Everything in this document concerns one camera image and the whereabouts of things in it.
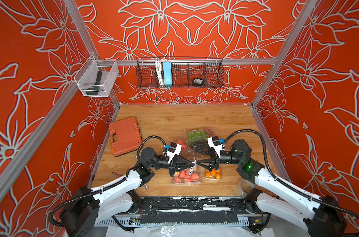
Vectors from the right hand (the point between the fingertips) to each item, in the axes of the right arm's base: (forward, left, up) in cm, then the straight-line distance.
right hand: (196, 155), depth 65 cm
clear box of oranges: (-1, -12, -23) cm, 26 cm away
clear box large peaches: (-3, +6, -21) cm, 23 cm away
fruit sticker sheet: (-6, +2, -1) cm, 6 cm away
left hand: (-5, +2, +1) cm, 6 cm away
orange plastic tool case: (+24, +46, -23) cm, 57 cm away
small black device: (+52, -4, +4) cm, 52 cm away
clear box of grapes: (+20, -3, -18) cm, 27 cm away
